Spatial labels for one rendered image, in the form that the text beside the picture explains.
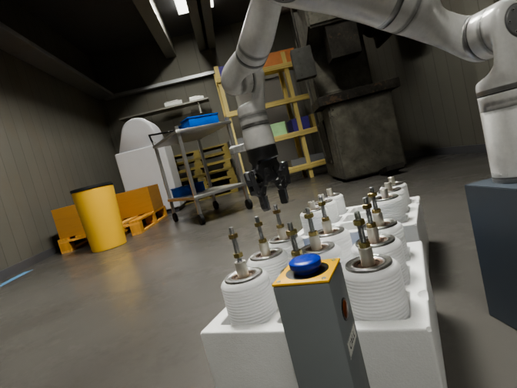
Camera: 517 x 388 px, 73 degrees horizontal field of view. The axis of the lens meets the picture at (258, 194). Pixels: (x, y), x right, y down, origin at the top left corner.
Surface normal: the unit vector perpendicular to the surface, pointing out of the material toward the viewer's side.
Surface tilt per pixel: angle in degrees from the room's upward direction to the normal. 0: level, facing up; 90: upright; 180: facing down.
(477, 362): 0
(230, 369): 90
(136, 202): 90
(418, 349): 90
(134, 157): 90
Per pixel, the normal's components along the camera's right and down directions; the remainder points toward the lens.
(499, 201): -0.97, 0.25
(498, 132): -0.85, 0.26
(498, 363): -0.25, -0.96
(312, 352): -0.39, 0.19
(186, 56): 0.08, 0.07
